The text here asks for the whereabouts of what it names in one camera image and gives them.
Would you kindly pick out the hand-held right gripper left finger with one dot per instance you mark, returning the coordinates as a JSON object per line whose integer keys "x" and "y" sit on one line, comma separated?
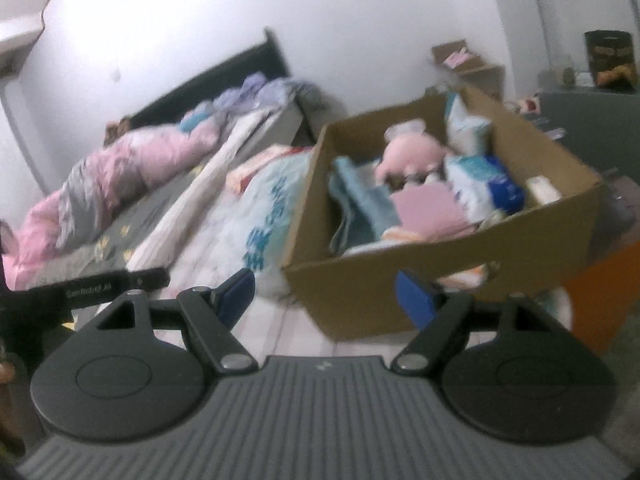
{"x": 237, "y": 292}

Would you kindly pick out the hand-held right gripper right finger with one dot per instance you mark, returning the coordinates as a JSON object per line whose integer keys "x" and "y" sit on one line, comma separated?
{"x": 415, "y": 300}

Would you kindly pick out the large cardboard box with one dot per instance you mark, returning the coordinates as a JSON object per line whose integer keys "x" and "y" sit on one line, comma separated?
{"x": 375, "y": 290}

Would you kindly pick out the pink glitter towel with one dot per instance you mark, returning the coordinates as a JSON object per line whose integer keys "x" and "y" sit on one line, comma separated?
{"x": 425, "y": 207}

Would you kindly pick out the teal towel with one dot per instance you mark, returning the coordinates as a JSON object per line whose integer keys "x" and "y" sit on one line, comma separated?
{"x": 360, "y": 195}

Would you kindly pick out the blue and white packet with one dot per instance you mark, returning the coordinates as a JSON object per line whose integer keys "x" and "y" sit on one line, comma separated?
{"x": 495, "y": 185}

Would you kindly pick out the pink plush toy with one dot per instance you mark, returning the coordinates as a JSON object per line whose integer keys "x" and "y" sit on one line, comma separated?
{"x": 410, "y": 152}

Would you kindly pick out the small white pack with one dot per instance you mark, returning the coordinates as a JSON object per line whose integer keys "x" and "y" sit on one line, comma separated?
{"x": 542, "y": 190}

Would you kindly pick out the tall white blue pack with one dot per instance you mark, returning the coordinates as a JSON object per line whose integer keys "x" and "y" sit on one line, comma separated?
{"x": 465, "y": 125}

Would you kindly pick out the light blue soft cloth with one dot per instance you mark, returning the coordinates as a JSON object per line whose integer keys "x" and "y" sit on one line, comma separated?
{"x": 195, "y": 117}

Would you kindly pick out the white plastic bag blue print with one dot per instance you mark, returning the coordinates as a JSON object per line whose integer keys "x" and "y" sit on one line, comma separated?
{"x": 260, "y": 220}

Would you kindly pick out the white quilted mattress pad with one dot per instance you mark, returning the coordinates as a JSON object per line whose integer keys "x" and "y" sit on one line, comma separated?
{"x": 200, "y": 185}

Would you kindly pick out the red and white pack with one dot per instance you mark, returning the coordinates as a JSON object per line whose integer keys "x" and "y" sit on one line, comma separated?
{"x": 250, "y": 170}

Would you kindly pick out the grey blanket yellow prints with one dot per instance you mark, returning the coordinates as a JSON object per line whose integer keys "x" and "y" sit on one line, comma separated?
{"x": 135, "y": 215}

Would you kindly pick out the white printed pack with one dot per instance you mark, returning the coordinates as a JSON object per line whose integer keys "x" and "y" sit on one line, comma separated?
{"x": 557, "y": 310}

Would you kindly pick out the pink and grey quilt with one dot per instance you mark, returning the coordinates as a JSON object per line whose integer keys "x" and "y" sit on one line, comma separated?
{"x": 125, "y": 160}

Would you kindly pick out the orange box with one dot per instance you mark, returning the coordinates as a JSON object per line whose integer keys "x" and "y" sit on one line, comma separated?
{"x": 605, "y": 300}

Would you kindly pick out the purple clothes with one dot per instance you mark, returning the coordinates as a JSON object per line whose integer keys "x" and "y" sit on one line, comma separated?
{"x": 255, "y": 90}

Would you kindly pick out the grey hanging cloth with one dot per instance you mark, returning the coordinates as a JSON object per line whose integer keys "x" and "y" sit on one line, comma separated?
{"x": 320, "y": 105}

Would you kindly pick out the black bed headboard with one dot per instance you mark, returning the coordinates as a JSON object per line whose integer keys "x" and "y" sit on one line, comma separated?
{"x": 225, "y": 72}

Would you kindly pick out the small cardboard box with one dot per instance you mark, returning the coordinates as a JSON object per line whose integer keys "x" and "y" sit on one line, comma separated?
{"x": 480, "y": 77}

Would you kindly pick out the pink paper item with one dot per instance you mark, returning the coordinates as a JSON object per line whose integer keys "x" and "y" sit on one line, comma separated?
{"x": 457, "y": 57}

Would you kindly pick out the glass jar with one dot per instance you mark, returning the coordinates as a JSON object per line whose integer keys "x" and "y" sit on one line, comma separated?
{"x": 571, "y": 76}

